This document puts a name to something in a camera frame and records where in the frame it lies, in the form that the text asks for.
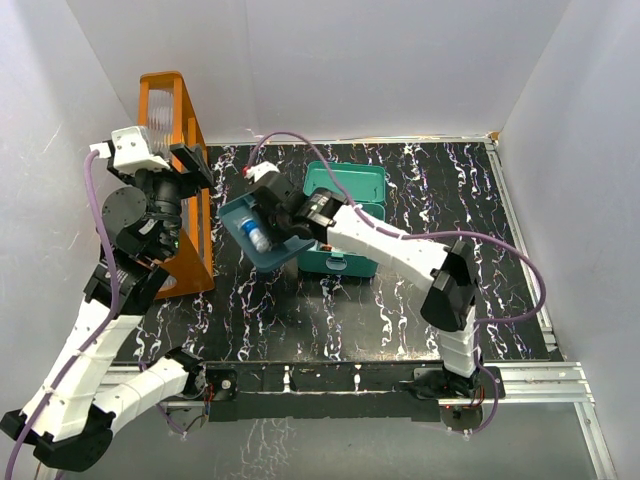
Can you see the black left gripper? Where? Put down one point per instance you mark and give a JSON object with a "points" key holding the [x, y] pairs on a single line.
{"points": [[191, 161]]}

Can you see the dark teal tray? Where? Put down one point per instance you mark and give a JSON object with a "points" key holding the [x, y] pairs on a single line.
{"points": [[240, 217]]}

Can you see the white blue bandage roll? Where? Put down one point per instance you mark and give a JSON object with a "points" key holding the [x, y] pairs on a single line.
{"points": [[257, 238]]}

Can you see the teal medicine box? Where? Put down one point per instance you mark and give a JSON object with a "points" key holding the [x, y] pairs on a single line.
{"points": [[367, 186]]}

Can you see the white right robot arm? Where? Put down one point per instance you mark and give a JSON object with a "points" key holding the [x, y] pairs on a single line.
{"points": [[443, 273]]}

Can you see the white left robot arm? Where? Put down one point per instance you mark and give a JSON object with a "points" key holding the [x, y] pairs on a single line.
{"points": [[69, 421]]}

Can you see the orange wooden rack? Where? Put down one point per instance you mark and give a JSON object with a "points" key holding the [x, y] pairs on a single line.
{"points": [[167, 111]]}

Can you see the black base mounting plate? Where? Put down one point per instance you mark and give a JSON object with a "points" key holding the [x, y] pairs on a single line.
{"points": [[416, 390]]}

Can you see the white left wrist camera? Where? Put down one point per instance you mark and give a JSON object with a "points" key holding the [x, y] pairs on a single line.
{"points": [[130, 150]]}

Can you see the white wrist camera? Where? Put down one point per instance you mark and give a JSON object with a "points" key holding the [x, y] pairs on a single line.
{"points": [[256, 172], [130, 150]]}

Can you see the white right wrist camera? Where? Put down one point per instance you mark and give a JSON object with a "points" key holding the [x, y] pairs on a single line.
{"points": [[256, 172]]}

